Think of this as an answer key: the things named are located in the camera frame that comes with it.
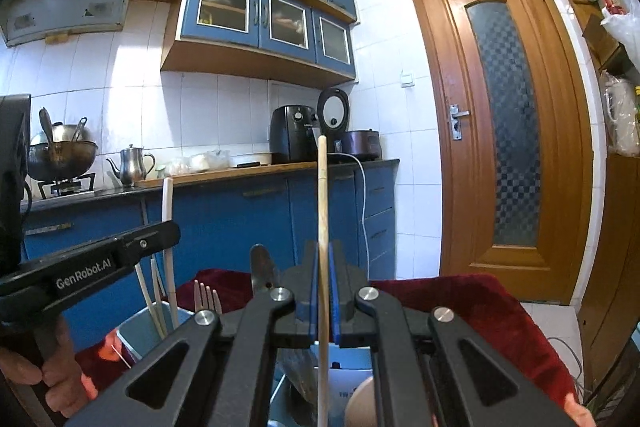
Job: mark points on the light blue utensil holder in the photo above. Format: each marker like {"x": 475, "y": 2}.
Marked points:
{"x": 145, "y": 332}

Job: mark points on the white wall switch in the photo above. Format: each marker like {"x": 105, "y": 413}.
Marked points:
{"x": 407, "y": 80}

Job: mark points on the person's left hand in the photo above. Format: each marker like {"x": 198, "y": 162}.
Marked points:
{"x": 70, "y": 372}

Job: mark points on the wooden door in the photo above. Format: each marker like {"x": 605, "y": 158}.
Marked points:
{"x": 450, "y": 207}

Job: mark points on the black floor fan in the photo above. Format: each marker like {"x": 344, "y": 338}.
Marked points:
{"x": 620, "y": 377}

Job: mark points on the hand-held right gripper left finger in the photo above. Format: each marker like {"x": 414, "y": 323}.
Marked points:
{"x": 312, "y": 297}

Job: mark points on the metal fork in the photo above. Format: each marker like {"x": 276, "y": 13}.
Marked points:
{"x": 207, "y": 299}

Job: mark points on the metal ladle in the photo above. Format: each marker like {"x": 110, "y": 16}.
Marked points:
{"x": 46, "y": 127}

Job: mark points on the blue kitchen counter cabinets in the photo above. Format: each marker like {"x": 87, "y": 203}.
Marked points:
{"x": 225, "y": 217}

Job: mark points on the metal kettle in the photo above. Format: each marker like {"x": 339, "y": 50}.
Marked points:
{"x": 131, "y": 164}

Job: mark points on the wooden shelf unit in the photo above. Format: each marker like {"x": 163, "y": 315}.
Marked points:
{"x": 615, "y": 232}

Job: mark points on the thin white chopstick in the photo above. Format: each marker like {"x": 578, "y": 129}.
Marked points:
{"x": 156, "y": 282}
{"x": 149, "y": 302}

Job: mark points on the metal pot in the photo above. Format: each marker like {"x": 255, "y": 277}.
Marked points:
{"x": 62, "y": 133}

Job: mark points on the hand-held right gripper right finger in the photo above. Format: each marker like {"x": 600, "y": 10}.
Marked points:
{"x": 336, "y": 297}

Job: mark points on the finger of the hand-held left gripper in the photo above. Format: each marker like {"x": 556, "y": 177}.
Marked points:
{"x": 155, "y": 237}

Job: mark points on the beige spoon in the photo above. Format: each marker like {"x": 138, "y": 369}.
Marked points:
{"x": 365, "y": 402}

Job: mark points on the wooden chopstick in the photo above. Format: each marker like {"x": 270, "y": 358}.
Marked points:
{"x": 323, "y": 207}

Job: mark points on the thick white chopstick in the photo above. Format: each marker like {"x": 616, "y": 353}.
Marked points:
{"x": 167, "y": 202}

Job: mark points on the black air fryer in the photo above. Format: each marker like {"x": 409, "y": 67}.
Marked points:
{"x": 290, "y": 134}

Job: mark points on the dark brown slow cooker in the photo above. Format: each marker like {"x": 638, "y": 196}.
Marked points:
{"x": 362, "y": 144}

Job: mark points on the gas stove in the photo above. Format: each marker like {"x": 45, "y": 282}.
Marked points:
{"x": 65, "y": 187}

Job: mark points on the blue glass-door wall cabinet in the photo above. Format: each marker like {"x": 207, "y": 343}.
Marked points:
{"x": 255, "y": 14}

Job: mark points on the dark metal wok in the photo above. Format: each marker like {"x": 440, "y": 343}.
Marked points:
{"x": 60, "y": 161}

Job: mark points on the clear plastic containers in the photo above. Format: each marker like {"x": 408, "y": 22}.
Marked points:
{"x": 200, "y": 163}

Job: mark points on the white plastic bag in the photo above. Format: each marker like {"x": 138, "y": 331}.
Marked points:
{"x": 622, "y": 32}

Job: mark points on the white shallow pan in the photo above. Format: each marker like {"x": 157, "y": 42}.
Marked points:
{"x": 250, "y": 158}

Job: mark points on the white packet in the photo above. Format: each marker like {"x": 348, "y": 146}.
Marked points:
{"x": 620, "y": 117}

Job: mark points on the red printed blanket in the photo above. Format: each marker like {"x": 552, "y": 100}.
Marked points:
{"x": 475, "y": 322}

